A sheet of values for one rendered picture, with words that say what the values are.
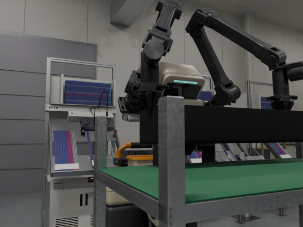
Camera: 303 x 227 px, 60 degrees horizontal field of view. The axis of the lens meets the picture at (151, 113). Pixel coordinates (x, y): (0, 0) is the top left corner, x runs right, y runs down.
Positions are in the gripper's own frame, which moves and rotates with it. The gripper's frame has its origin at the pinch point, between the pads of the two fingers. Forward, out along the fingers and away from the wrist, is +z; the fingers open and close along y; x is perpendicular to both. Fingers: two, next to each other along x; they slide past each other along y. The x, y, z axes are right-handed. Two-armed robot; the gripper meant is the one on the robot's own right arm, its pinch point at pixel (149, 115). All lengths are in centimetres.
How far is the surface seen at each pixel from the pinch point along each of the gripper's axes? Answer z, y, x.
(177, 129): 6.7, -12.9, -40.8
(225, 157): 27, 180, 189
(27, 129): -18, -50, 466
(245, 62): -209, 481, 466
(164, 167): 11.9, -14.6, -39.9
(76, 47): -188, 33, 464
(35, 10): -251, -47, 465
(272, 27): -340, 607, 482
